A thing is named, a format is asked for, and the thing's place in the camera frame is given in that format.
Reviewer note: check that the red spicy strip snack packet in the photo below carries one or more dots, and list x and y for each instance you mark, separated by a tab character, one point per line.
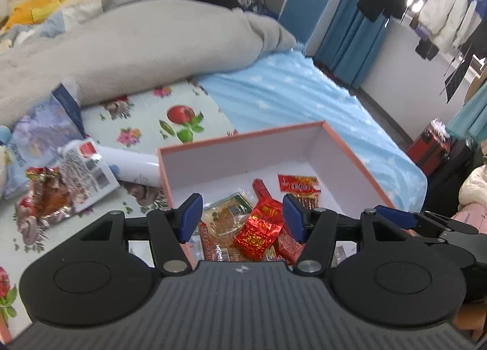
306	189

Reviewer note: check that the yellow pillow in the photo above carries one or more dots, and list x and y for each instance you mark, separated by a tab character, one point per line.
31	12

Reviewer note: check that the red orange snack packet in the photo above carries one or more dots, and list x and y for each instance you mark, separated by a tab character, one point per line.
218	245

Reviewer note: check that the blue curtain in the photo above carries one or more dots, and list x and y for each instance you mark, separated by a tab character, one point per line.
351	44

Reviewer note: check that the floral bed sheet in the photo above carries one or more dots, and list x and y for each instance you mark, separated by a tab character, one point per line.
282	89

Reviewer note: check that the white tube bottle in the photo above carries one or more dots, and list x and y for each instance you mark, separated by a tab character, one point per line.
132	167

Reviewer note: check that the white blue plush toy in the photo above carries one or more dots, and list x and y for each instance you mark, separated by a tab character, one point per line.
5	135

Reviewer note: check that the pink storage box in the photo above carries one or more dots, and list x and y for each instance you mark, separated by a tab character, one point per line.
221	167

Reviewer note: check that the green clear snack packet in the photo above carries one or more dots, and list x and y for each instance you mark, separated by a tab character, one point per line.
225	218

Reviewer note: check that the red suitcase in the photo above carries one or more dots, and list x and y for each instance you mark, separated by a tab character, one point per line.
432	148

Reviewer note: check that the red foil snack bag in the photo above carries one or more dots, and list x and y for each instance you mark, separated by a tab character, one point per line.
287	247

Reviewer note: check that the blue white plastic bag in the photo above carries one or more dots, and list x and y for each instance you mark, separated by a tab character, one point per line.
38	135

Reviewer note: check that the grey blanket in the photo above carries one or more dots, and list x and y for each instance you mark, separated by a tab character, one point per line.
136	47

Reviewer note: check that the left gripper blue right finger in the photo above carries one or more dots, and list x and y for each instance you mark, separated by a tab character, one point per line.
296	217

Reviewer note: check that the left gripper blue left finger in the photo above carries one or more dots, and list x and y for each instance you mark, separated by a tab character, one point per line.
188	217

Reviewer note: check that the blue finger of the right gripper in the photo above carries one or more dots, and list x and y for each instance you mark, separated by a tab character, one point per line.
402	219

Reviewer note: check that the blue padded chair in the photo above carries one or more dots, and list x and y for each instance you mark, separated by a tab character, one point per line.
307	21

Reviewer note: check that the red foil snack packet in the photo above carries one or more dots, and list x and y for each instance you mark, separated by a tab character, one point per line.
263	225

